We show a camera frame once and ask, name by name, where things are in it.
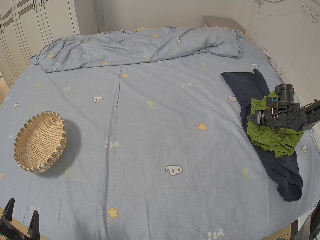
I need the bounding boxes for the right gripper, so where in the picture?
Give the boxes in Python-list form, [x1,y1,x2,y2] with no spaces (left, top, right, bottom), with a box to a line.
[255,110,277,128]

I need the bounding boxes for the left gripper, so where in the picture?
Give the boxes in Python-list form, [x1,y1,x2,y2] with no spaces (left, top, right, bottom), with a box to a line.
[0,198,40,240]

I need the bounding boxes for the green shorts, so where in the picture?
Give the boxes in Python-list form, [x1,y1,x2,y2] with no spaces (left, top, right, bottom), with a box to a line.
[247,90,305,159]

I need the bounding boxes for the dark blue garment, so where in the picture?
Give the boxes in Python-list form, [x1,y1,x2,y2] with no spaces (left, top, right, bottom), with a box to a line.
[220,68,303,202]

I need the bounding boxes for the round woven basket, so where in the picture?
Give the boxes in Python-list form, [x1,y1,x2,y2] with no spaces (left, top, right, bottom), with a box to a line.
[14,111,67,174]

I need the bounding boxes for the bed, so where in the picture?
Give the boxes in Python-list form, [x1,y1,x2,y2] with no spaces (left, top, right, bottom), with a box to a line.
[0,0,320,240]

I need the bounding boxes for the grey bedside table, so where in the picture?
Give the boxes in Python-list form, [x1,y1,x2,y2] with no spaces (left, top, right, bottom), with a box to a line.
[202,15,247,34]

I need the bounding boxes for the pale blue quilt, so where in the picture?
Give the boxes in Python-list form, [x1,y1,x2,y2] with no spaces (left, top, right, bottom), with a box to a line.
[30,26,244,73]

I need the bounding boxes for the white wardrobe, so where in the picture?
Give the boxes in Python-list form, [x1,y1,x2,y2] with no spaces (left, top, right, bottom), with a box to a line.
[0,0,80,84]

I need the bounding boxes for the pale vertical wall duct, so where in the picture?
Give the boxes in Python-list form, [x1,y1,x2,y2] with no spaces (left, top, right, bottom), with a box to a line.
[93,0,105,32]

